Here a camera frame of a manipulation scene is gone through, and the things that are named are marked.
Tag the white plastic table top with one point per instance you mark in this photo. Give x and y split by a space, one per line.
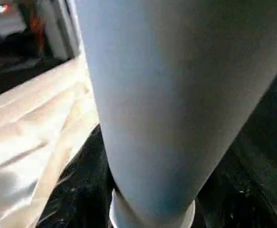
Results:
29 137

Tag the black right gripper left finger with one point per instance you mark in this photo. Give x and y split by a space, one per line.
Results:
81 194

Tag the black plastic mat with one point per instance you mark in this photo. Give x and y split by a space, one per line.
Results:
271 109

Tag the white plastic table leg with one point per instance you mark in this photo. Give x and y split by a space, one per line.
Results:
176 95

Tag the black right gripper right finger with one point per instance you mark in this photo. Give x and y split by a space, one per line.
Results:
238 199

